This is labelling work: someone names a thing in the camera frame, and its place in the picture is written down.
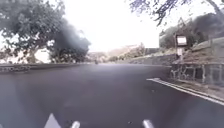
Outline grey asphalt road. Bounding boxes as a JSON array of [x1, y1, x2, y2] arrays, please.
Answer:
[[0, 63, 224, 128]]

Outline robot's own part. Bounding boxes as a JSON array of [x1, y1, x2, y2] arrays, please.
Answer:
[[70, 120, 81, 128], [142, 119, 155, 128]]

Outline tree with overhanging branches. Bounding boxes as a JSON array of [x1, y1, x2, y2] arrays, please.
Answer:
[[128, 0, 224, 28]]

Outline double white painted line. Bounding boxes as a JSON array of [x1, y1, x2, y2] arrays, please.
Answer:
[[146, 77, 224, 107]]

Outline brown dirt verge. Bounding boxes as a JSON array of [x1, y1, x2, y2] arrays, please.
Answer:
[[159, 77, 224, 101]]

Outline row of leafy trees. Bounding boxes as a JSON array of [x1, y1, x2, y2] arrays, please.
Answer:
[[0, 0, 92, 65]]

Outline brown earth slope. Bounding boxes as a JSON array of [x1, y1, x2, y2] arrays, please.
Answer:
[[181, 36, 224, 65]]

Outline dark green bushes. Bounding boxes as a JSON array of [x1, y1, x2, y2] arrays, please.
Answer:
[[158, 12, 224, 50]]

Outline white sign on post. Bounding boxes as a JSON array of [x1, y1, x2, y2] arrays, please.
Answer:
[[174, 33, 189, 63]]

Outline low grey wall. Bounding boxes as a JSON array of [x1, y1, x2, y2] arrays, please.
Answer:
[[0, 62, 95, 74]]

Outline grey stone wall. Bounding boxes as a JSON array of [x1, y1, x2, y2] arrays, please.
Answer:
[[166, 62, 224, 86]]

